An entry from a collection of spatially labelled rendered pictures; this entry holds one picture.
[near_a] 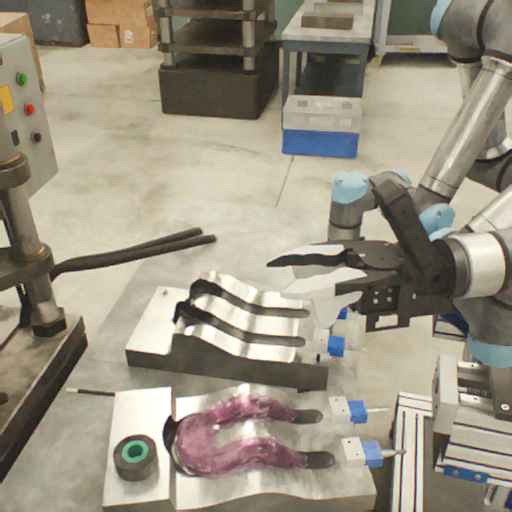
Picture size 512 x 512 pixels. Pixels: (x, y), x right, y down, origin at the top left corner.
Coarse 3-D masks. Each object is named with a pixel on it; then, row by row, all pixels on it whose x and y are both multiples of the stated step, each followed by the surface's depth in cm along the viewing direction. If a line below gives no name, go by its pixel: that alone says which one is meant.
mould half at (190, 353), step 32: (160, 288) 155; (224, 288) 145; (160, 320) 144; (192, 320) 132; (256, 320) 140; (288, 320) 140; (128, 352) 136; (160, 352) 134; (192, 352) 132; (224, 352) 130; (256, 352) 131; (288, 352) 130; (320, 352) 130; (288, 384) 132; (320, 384) 130
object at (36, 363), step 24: (0, 312) 158; (0, 336) 150; (24, 336) 150; (72, 336) 153; (0, 360) 142; (24, 360) 142; (48, 360) 142; (0, 384) 136; (24, 384) 136; (48, 384) 143; (0, 408) 130; (24, 408) 132; (0, 432) 124; (0, 456) 125
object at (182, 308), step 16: (192, 288) 144; (208, 288) 141; (176, 304) 142; (240, 304) 144; (256, 304) 145; (176, 320) 136; (208, 320) 135; (224, 320) 136; (240, 336) 135; (256, 336) 136; (272, 336) 135; (288, 336) 135
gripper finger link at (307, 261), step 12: (288, 252) 63; (300, 252) 63; (312, 252) 63; (324, 252) 63; (336, 252) 63; (276, 264) 63; (288, 264) 63; (300, 264) 63; (312, 264) 64; (324, 264) 63; (336, 264) 63; (300, 276) 65
